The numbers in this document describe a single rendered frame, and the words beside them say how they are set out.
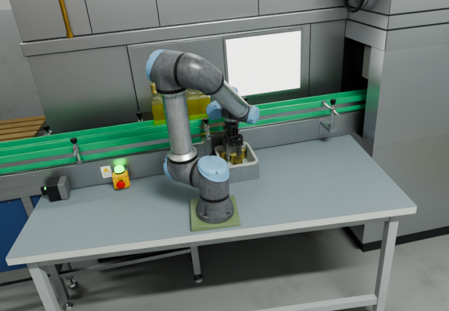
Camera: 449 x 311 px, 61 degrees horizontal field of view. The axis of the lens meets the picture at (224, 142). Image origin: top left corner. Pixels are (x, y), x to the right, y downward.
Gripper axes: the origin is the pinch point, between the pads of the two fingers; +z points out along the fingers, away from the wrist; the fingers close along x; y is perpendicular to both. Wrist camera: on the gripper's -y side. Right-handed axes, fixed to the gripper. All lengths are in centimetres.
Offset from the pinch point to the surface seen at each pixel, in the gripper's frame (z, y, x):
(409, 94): -20, 8, 89
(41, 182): -1, -5, -90
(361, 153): 5, 11, 63
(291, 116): -10.2, -12.5, 35.5
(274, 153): 5.5, -4.4, 22.6
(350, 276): 80, 19, 59
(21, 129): 70, -271, -180
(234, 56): -41, -30, 11
